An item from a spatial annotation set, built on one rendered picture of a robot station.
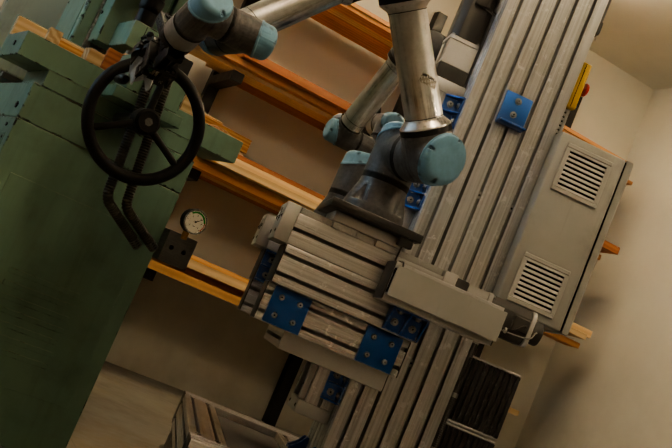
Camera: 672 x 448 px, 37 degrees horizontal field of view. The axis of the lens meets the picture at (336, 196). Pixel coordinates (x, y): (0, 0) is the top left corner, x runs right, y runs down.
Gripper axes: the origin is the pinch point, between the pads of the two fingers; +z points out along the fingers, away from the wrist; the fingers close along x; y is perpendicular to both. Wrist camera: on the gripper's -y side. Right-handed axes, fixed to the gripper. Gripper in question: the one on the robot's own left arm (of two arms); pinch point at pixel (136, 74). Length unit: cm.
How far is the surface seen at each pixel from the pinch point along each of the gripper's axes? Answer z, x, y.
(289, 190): 182, 153, -108
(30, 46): 20.7, -18.1, -10.8
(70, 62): 20.7, -8.4, -11.0
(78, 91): 23.4, -4.3, -6.2
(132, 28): 23.7, 5.8, -30.3
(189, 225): 28.3, 31.0, 14.9
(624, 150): 151, 370, -206
